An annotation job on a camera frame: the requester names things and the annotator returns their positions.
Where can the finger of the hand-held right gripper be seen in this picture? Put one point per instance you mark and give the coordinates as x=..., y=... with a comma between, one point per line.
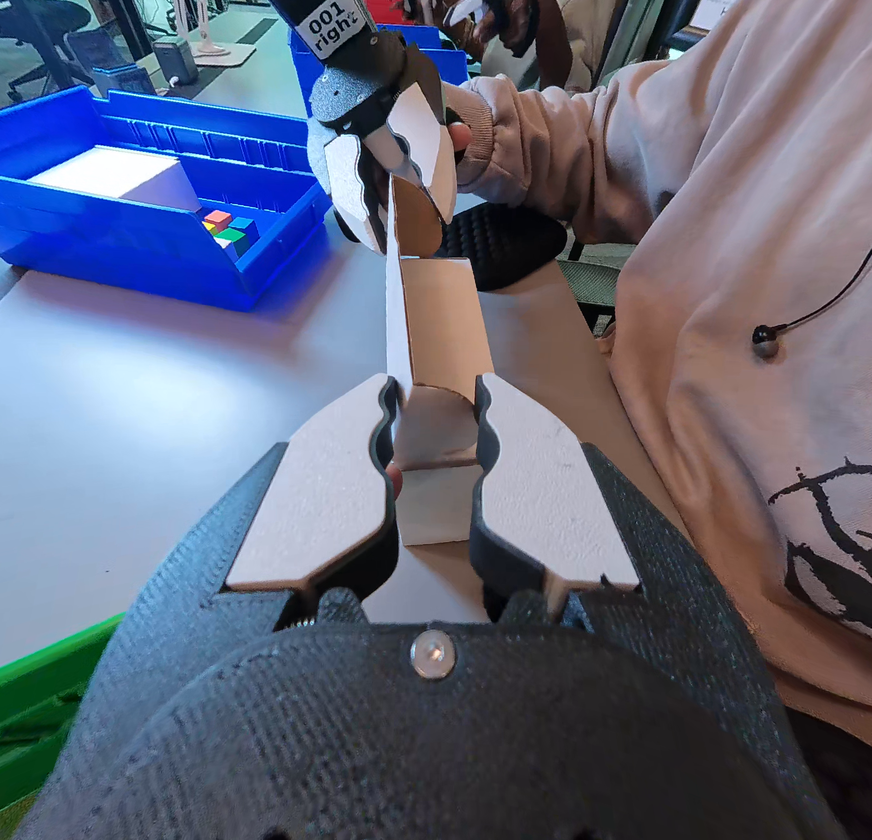
x=347, y=179
x=392, y=151

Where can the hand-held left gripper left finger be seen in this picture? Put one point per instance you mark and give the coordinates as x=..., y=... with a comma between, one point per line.
x=320, y=492

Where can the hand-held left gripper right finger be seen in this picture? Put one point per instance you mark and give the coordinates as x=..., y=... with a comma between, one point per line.
x=545, y=492

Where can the blue cube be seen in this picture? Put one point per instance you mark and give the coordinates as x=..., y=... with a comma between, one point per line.
x=242, y=225

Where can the green cube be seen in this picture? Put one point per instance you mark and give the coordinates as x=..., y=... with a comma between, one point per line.
x=233, y=238

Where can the red cube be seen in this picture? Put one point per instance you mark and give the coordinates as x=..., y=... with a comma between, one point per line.
x=218, y=218

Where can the white cardboard box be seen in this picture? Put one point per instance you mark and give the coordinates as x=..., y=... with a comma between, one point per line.
x=436, y=322

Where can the blue plastic bin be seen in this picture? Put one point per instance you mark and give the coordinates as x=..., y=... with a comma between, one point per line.
x=122, y=240
x=443, y=57

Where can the person's right forearm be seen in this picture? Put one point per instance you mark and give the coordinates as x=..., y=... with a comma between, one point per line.
x=545, y=138

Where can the person's right hand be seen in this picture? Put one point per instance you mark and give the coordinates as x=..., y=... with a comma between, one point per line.
x=458, y=143

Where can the white stand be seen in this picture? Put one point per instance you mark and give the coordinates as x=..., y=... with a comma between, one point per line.
x=218, y=46

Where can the black chair armrest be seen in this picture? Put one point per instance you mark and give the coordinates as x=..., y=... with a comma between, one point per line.
x=504, y=247

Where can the grey power station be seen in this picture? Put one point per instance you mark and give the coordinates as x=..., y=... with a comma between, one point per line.
x=175, y=60

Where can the black office chair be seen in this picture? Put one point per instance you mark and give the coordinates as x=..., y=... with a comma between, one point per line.
x=41, y=23

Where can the green plastic bin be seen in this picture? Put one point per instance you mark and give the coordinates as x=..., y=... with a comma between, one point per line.
x=41, y=704

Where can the person in beige sweatshirt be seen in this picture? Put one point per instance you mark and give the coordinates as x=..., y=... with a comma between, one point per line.
x=749, y=206

